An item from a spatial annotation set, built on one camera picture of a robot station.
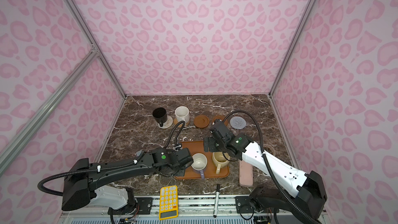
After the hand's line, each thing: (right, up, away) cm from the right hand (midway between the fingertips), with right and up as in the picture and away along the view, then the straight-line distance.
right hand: (211, 143), depth 77 cm
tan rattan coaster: (-23, +8, +27) cm, 36 cm away
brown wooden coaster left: (-5, +8, +27) cm, 29 cm away
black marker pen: (+3, -24, 0) cm, 24 cm away
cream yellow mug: (+5, -12, +9) cm, 16 cm away
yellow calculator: (-20, -27, -4) cm, 34 cm away
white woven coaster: (-28, +6, +26) cm, 39 cm away
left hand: (-14, -13, 0) cm, 19 cm away
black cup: (-30, +13, +19) cm, 38 cm away
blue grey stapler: (-40, -8, +11) cm, 42 cm away
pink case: (+18, -17, +3) cm, 25 cm away
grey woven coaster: (+19, +7, +26) cm, 33 cm away
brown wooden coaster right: (+8, +11, +29) cm, 32 cm away
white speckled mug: (-18, +14, +27) cm, 35 cm away
